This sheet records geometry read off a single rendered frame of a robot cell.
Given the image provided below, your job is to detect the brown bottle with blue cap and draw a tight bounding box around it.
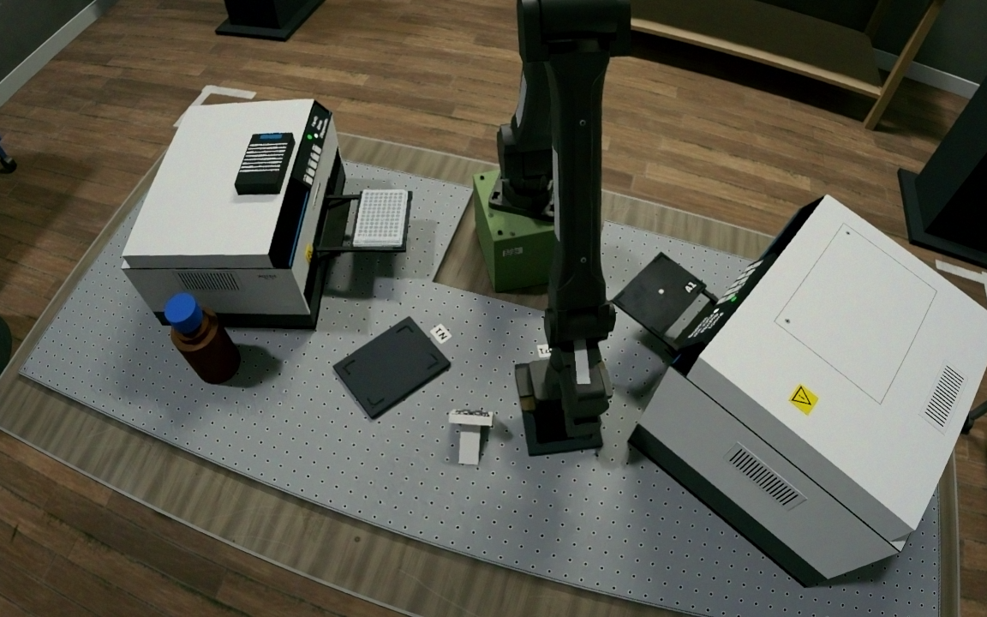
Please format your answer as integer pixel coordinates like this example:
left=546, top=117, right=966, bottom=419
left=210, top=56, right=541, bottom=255
left=164, top=293, right=241, bottom=385

